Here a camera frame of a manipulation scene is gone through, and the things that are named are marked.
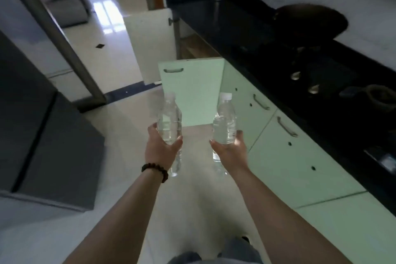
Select person's left hand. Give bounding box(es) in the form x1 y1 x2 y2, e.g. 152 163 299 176
144 122 184 172

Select person's right hand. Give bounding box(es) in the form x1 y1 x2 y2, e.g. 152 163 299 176
209 130 250 174

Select clear bottle white cap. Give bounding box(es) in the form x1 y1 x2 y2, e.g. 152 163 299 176
156 92 183 178
211 92 238 176

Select green cabinet with wooden interior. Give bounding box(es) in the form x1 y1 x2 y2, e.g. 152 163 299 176
123 8 226 128

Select person's left forearm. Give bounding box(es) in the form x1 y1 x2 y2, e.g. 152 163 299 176
63 169 169 264

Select person's right forearm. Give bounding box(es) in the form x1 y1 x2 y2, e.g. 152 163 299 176
229 165 353 264

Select person's blue jeans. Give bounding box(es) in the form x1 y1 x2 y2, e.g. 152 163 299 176
167 236 264 264

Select right cupboard door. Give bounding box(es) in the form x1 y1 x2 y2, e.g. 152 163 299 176
216 58 396 264

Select gray refrigerator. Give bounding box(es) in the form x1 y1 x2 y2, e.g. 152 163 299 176
0 30 106 212

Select black glass gas stove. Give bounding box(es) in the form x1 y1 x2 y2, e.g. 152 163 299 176
257 38 396 162

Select silver stove label sticker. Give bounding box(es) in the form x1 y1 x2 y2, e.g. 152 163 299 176
363 146 396 174

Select black wok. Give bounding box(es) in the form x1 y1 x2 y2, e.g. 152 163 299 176
272 3 349 48

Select black burner grate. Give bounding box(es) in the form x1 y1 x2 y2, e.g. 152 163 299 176
339 84 396 110

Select dark bead bracelet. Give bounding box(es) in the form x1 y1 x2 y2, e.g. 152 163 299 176
141 163 169 184

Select glass sliding door dark frame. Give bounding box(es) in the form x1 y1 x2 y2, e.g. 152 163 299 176
0 0 107 113

